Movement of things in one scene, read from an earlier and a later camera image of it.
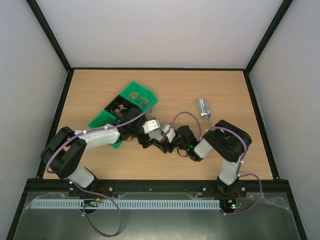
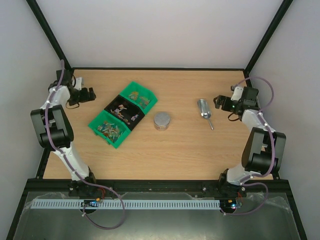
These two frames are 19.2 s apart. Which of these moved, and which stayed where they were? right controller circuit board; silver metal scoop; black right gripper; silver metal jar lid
Moved: black right gripper; silver metal jar lid
Stayed: right controller circuit board; silver metal scoop
